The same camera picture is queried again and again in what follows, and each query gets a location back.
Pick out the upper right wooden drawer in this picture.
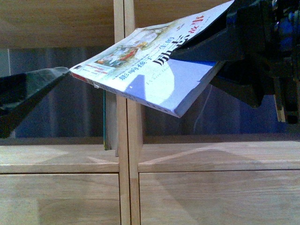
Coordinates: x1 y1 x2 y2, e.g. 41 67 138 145
140 170 300 225

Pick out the wooden shelf unit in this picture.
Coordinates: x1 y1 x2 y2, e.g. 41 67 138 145
123 0 300 225
0 0 131 225

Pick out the right wooden shelf unit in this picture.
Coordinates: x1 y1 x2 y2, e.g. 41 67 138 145
123 0 300 225

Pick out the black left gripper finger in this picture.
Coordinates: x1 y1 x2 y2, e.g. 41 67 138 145
0 67 70 138

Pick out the green patterned standing book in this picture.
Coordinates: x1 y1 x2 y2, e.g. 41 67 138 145
105 91 119 157

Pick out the white illustrated children's book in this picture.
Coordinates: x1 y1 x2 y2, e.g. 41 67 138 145
70 1 233 118

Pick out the wooden drawer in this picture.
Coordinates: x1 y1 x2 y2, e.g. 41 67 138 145
0 173 121 225
140 170 300 225

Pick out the left wooden shelf unit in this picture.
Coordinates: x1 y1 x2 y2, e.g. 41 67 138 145
0 0 131 225

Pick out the white cable behind shelf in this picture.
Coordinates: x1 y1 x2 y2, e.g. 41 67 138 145
193 84 213 135

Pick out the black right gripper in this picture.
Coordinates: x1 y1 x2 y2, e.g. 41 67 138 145
170 0 300 124

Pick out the upper left wooden drawer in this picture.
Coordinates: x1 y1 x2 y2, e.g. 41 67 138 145
0 173 121 225

